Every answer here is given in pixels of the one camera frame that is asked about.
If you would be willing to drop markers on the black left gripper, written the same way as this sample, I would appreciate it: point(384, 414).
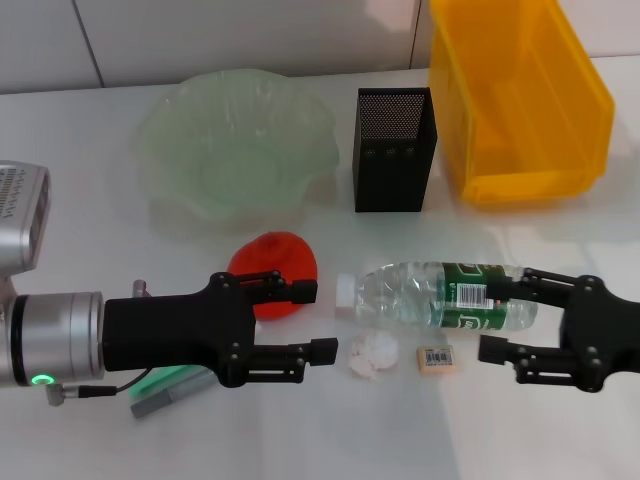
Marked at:
point(165, 330)

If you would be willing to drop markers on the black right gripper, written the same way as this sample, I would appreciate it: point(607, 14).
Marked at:
point(605, 335)

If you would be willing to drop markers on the white paper ball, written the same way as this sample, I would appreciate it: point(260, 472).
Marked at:
point(372, 352)

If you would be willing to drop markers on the red-orange round fruit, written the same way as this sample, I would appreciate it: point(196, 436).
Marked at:
point(270, 255)

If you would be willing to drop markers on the clear green-label water bottle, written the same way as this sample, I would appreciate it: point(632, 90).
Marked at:
point(400, 295)

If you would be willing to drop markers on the green pen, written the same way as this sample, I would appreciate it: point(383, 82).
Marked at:
point(150, 386)

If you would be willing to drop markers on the beige eraser with barcode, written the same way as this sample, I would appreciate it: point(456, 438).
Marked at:
point(436, 359)

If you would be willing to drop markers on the black mesh pen holder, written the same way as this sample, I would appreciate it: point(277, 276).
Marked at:
point(392, 170)

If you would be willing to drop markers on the grey marker pen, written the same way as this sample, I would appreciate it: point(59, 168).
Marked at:
point(160, 404)

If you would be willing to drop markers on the green wavy glass fruit plate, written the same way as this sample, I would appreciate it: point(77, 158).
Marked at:
point(225, 150)

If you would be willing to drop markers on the silver left flange connector stub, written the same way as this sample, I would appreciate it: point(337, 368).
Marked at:
point(141, 289)

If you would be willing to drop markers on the yellow plastic bin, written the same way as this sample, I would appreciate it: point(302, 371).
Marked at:
point(525, 125)

